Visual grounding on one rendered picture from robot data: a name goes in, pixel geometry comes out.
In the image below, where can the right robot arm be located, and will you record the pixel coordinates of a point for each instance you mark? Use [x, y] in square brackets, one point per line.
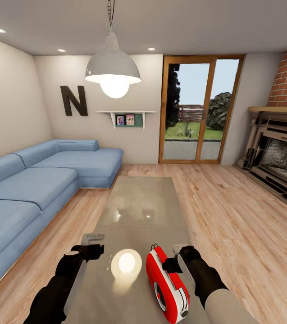
[220, 305]

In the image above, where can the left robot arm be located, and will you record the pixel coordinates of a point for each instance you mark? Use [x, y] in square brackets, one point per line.
[53, 302]

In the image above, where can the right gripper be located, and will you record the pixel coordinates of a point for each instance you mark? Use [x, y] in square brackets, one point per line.
[170, 265]

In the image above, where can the radio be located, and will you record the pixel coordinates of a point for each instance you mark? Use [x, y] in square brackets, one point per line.
[172, 295]

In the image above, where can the coffee table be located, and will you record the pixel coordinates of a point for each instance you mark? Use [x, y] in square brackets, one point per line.
[141, 211]

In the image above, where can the wood fireplace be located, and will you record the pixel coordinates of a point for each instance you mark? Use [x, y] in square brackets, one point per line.
[265, 157]

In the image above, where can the decorative sign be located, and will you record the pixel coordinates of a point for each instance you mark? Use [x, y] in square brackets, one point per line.
[68, 95]

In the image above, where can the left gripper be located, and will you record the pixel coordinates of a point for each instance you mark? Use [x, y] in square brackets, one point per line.
[93, 250]

